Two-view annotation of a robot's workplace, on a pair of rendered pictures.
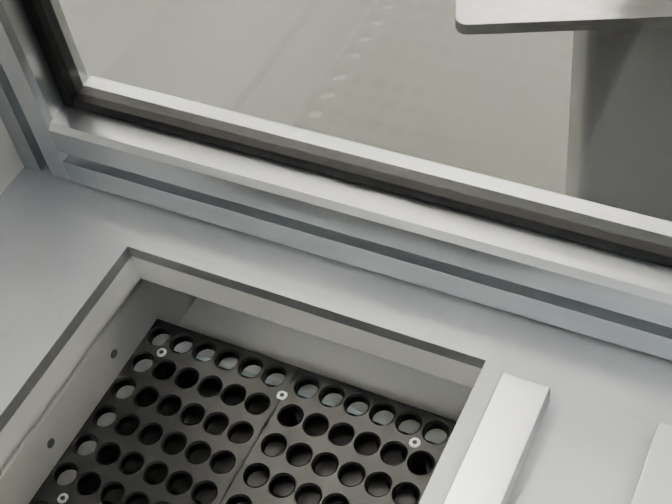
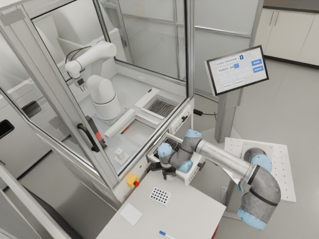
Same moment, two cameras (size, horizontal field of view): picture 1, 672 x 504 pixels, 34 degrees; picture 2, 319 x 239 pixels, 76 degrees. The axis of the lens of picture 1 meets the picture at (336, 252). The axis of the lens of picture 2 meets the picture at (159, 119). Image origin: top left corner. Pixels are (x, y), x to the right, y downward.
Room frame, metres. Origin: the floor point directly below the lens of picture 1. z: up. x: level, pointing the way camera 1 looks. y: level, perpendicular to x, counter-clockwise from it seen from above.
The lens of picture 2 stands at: (0.41, -1.18, 2.13)
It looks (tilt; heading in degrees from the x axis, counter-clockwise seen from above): 46 degrees down; 99
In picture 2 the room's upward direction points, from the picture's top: 10 degrees counter-clockwise
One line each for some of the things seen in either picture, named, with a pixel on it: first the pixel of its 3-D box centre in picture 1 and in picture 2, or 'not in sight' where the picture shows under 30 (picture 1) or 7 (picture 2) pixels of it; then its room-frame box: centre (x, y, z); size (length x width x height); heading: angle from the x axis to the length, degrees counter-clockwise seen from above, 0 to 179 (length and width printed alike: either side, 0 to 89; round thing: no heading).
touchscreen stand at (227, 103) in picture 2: not in sight; (228, 114); (0.91, 0.34, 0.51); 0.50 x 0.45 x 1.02; 109
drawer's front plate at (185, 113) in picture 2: not in sight; (181, 119); (0.41, -0.02, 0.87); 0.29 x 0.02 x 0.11; 56
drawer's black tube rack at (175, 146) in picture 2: not in sight; (172, 153); (0.33, -0.35, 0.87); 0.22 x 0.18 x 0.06; 146
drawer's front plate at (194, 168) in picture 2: not in sight; (196, 165); (0.49, -0.46, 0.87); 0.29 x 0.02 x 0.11; 56
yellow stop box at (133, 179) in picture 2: not in sight; (132, 181); (0.06, -0.56, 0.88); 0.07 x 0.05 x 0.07; 56
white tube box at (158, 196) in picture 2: not in sight; (160, 196); (0.23, -0.63, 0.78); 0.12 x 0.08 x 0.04; 156
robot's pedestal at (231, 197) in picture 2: not in sight; (243, 187); (0.90, -0.40, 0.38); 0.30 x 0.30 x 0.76; 76
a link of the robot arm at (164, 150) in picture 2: not in sight; (165, 153); (0.31, -0.57, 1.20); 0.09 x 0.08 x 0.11; 144
